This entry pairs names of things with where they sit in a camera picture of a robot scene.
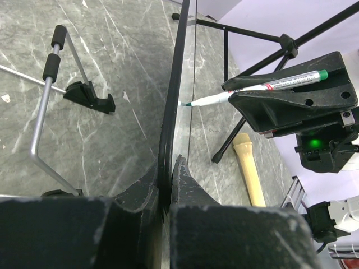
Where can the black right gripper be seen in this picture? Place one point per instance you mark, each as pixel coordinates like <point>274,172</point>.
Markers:
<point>325,122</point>

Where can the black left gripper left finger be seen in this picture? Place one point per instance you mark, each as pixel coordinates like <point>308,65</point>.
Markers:
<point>124,231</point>

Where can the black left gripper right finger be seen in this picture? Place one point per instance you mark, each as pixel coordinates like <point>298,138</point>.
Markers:
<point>205,234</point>

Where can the white marker pen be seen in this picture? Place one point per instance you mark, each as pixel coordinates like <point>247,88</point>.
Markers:
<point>282,84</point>

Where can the white whiteboard with black frame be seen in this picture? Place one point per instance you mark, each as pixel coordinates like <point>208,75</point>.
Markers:
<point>176,126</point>

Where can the black perforated music stand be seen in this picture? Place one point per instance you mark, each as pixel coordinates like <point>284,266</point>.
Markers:
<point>293,18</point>

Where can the beige microphone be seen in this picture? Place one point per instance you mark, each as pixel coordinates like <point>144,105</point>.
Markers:
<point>244,150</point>

